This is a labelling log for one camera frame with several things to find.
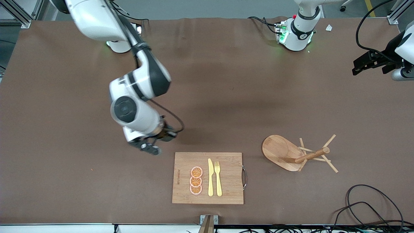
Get wooden mug rack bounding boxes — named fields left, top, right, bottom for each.
left=262, top=134, right=339, bottom=173

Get yellow plastic knife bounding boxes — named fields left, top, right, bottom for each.
left=208, top=158, right=214, bottom=197

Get yellow plastic fork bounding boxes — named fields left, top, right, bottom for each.
left=214, top=161, right=223, bottom=197

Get bamboo cutting board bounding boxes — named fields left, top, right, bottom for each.
left=172, top=152, right=248, bottom=205

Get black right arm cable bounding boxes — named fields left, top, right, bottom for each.
left=150, top=99, right=185, bottom=133

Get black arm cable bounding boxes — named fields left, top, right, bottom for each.
left=356, top=0, right=397, bottom=54
left=150, top=99, right=185, bottom=133

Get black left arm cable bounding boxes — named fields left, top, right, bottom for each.
left=356, top=0, right=397, bottom=54

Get aluminium frame profile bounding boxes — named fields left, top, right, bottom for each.
left=0, top=0, right=44, bottom=29
left=387, top=0, right=414, bottom=25

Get aluminium camera mount post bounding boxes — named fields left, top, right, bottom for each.
left=199, top=215, right=219, bottom=233

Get black left base cables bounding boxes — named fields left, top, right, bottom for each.
left=248, top=16, right=279, bottom=34

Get black right base cable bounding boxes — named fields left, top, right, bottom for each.
left=113, top=8, right=149, bottom=25

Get black looped cable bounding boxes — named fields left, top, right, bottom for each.
left=333, top=184, right=405, bottom=228

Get black cable bundle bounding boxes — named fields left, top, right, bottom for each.
left=213, top=224, right=414, bottom=233

